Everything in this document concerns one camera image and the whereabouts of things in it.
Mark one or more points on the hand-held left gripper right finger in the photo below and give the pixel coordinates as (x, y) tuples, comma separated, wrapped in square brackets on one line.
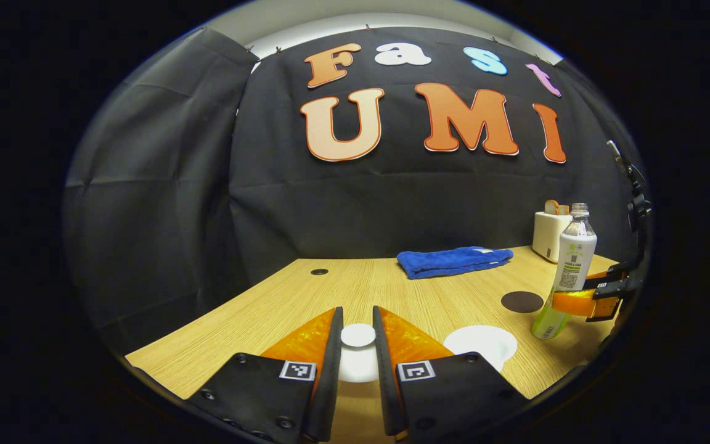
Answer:
[(386, 382)]

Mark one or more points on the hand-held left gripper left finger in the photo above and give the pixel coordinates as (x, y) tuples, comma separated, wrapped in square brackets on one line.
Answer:
[(330, 376)]

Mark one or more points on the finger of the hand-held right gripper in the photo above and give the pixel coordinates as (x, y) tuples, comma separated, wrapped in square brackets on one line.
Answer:
[(611, 272), (583, 304)]

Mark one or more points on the clear water bottle green label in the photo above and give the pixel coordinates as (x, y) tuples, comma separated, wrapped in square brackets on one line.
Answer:
[(574, 259)]

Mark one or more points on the dark brown round coaster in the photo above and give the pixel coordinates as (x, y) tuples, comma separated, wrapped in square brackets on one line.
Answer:
[(522, 302)]

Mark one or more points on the white teacup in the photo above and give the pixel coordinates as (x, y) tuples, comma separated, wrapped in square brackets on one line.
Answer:
[(481, 342)]

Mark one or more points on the white toaster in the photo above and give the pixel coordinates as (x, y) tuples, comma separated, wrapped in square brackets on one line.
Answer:
[(546, 237)]

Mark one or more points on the blue folded towel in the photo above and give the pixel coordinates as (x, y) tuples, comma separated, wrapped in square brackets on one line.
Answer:
[(447, 262)]

